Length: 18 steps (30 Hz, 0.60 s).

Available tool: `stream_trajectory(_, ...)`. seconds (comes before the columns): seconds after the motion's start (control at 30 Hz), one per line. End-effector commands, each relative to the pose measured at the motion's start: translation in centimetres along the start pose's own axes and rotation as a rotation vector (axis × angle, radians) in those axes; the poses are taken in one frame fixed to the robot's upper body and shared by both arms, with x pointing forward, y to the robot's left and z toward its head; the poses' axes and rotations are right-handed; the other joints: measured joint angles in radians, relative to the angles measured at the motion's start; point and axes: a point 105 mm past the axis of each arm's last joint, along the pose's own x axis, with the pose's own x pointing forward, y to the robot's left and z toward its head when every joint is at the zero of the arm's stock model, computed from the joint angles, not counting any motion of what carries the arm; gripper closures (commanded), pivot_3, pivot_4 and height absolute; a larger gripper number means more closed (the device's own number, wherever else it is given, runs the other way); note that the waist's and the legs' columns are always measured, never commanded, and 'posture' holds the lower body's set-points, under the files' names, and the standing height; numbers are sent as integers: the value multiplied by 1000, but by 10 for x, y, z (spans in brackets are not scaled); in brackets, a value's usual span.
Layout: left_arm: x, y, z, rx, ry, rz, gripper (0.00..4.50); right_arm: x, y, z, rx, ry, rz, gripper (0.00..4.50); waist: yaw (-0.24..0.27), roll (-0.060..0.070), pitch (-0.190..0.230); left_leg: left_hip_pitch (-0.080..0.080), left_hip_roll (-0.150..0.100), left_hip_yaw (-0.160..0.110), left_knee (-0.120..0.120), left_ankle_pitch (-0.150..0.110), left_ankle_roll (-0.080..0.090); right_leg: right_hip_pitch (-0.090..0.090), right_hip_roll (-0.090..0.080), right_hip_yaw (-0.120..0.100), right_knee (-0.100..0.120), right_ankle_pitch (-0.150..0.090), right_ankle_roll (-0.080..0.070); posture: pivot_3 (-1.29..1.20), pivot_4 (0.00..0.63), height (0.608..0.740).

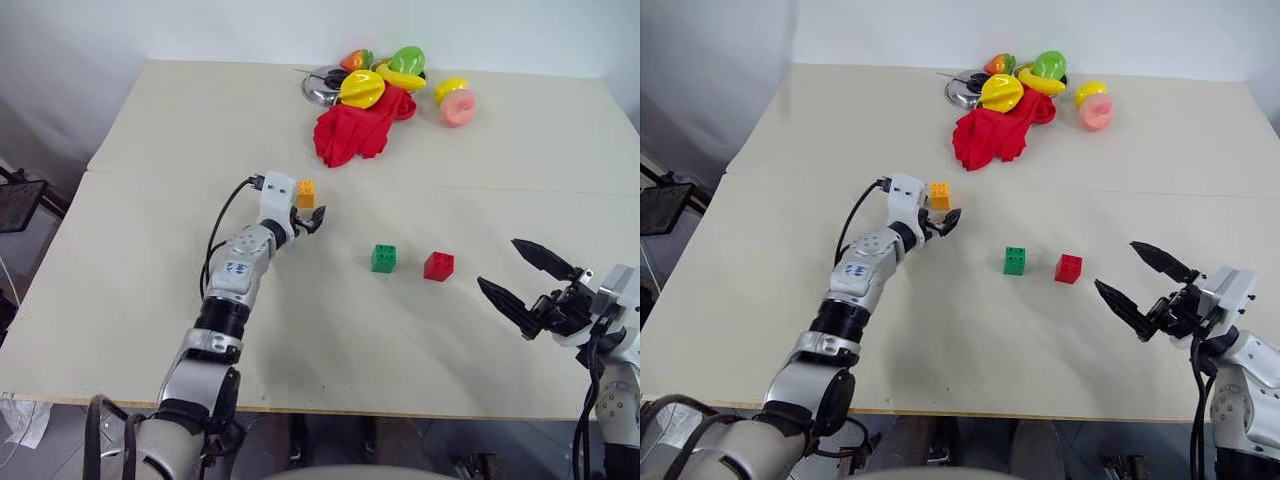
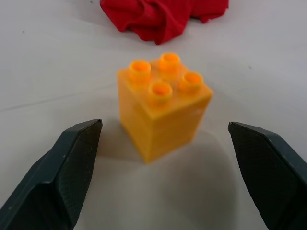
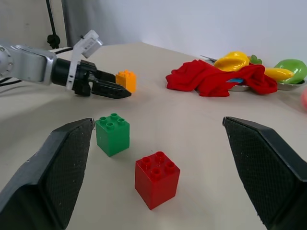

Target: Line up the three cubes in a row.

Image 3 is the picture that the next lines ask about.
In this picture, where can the red building block cube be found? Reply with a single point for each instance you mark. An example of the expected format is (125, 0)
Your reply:
(156, 182)

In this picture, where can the orange building block cube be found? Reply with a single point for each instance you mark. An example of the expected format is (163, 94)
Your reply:
(127, 80)

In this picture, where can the red cloth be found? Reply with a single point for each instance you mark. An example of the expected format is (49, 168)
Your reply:
(204, 79)

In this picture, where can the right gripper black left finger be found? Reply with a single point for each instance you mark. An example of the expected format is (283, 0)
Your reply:
(36, 187)

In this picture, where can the green toy pepper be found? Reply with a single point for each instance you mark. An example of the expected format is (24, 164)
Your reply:
(293, 67)

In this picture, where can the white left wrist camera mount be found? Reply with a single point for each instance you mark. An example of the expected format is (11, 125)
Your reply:
(88, 43)

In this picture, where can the pink toy fruit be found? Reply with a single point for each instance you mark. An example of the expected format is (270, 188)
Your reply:
(304, 98)

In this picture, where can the blue item under cloth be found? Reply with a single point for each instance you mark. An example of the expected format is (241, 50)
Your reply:
(236, 80)

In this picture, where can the round metal plate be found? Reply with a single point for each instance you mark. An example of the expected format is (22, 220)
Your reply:
(291, 86)
(239, 87)

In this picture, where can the yellow toy fruit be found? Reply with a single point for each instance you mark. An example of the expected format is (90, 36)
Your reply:
(231, 61)

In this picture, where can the green building block cube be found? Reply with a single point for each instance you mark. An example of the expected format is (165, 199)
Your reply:
(112, 136)

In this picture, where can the small orange green toy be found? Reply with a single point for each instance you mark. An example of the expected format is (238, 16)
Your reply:
(256, 60)

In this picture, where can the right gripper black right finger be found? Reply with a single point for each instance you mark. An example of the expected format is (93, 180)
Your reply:
(271, 172)

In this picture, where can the yellow toy banana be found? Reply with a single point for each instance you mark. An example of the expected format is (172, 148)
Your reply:
(278, 73)

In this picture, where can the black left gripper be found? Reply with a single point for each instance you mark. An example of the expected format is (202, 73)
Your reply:
(82, 79)

